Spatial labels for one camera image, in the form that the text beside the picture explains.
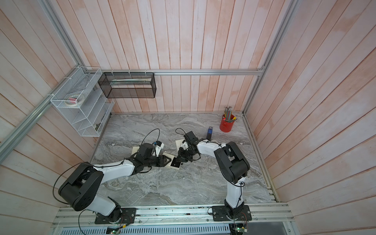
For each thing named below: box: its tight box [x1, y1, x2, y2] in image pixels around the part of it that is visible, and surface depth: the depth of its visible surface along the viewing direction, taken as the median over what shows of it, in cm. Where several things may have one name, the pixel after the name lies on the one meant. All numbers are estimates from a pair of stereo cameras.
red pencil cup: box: [219, 114, 235, 133], surface depth 105 cm
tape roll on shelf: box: [64, 94, 85, 107], surface depth 75 cm
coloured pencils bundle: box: [223, 106, 237, 123], surface depth 103 cm
